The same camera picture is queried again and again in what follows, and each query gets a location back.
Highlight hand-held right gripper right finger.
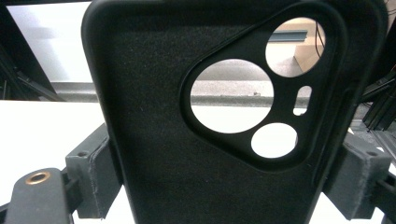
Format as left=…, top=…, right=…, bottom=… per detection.
left=321, top=133, right=393, bottom=222

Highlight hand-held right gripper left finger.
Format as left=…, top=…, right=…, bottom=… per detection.
left=64, top=122, right=124, bottom=220

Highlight black phone case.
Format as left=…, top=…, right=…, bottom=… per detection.
left=81, top=0, right=390, bottom=224

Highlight white cabinet panel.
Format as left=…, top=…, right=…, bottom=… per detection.
left=6, top=1, right=94, bottom=84

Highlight grey rectangular desk panel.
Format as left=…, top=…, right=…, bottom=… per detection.
left=268, top=29, right=309, bottom=43

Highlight black frame strut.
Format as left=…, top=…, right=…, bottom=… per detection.
left=360, top=69, right=396, bottom=133
left=0, top=43, right=67, bottom=103

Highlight hanging black desk cables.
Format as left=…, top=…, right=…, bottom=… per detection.
left=313, top=21, right=327, bottom=60

